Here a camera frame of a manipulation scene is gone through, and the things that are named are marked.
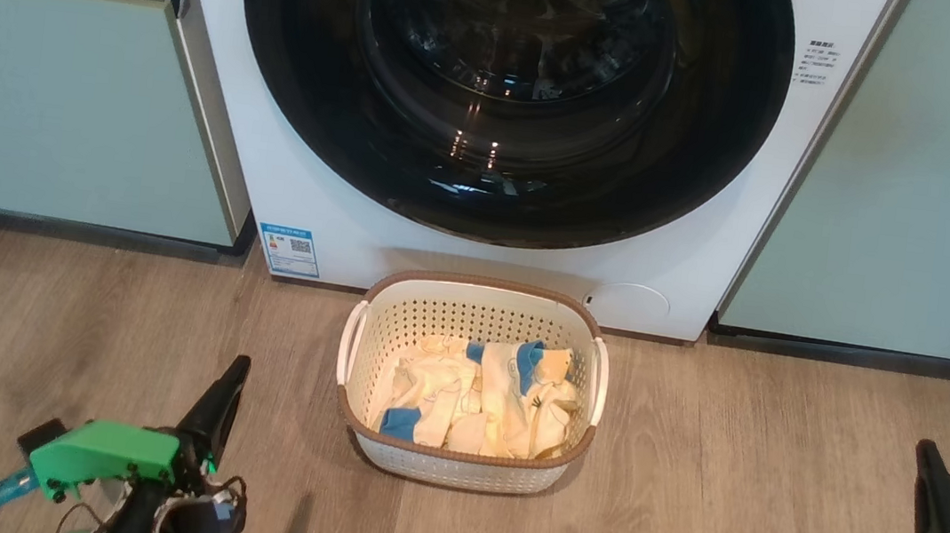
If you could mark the round white filter cover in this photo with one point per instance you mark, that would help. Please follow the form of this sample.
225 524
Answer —
630 304

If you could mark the washing machine glass door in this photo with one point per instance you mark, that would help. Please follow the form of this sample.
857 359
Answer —
504 91

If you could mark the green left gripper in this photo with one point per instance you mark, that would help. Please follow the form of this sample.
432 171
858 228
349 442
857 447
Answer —
110 450

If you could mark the white perforated laundry basket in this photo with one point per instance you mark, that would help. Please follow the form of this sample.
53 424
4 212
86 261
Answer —
461 471

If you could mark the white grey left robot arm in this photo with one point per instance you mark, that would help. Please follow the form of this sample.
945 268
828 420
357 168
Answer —
186 524

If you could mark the small printed warning label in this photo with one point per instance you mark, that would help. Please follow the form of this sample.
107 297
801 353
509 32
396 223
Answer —
817 62

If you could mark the blue energy label sticker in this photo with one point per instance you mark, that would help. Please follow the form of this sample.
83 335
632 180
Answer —
291 250

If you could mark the plain pale green cabinet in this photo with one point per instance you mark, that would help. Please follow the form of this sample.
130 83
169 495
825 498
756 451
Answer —
922 192

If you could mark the white front-load washing machine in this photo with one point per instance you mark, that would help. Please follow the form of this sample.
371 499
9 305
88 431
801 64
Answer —
697 202

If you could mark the cream garment with blue collar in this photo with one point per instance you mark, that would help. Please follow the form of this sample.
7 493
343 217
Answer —
512 414

